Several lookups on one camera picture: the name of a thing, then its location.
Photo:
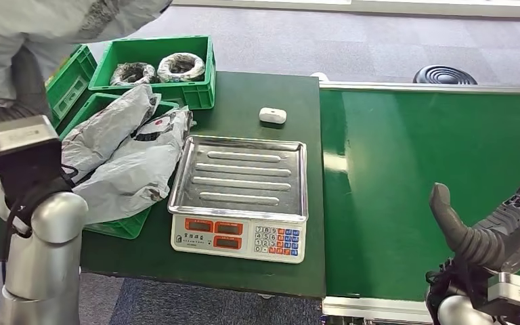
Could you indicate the grey plastic mailer red print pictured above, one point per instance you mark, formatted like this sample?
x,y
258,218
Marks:
x,y
40,22

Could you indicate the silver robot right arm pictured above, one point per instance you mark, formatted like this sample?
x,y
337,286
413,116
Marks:
x,y
457,314

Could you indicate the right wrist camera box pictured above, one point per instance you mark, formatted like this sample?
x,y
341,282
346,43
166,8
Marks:
x,y
518,296

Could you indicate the green crate holding wrapped coils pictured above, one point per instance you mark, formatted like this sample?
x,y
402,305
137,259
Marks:
x,y
152,47

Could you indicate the green crate holding yellow coils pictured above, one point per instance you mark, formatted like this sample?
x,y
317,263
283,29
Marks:
x,y
74,74

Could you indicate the green conveyor belt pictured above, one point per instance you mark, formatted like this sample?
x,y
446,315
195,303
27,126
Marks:
x,y
376,202

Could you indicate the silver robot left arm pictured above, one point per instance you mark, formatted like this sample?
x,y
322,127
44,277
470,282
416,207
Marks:
x,y
44,260

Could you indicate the silver conveyor frame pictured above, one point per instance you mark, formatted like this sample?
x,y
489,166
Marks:
x,y
421,86

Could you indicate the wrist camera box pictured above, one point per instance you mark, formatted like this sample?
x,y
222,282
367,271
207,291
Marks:
x,y
22,152
518,296

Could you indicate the electronic scale steel tray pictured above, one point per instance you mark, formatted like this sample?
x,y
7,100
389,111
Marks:
x,y
242,193

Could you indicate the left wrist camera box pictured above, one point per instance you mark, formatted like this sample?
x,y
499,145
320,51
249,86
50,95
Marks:
x,y
22,152

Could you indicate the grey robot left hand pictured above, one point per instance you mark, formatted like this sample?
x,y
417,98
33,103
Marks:
x,y
29,85

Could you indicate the black ribbed round disc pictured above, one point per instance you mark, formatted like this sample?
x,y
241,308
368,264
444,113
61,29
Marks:
x,y
444,75

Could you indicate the green crate holding mailers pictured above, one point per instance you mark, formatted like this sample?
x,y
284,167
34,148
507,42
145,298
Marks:
x,y
123,228

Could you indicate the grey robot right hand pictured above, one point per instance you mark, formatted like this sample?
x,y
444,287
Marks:
x,y
488,246

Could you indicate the small white plastic device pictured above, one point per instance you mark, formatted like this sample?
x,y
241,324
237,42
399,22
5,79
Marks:
x,y
272,115

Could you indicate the grey plastic mailer bag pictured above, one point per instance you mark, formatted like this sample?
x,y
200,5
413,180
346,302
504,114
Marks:
x,y
130,175
103,130

